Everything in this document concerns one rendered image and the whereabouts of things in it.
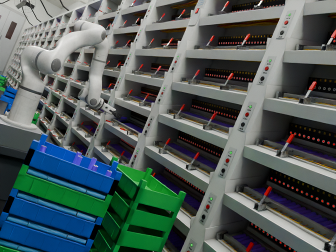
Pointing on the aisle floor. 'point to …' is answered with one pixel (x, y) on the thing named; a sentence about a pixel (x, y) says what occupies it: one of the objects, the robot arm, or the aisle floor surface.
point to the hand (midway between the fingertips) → (118, 115)
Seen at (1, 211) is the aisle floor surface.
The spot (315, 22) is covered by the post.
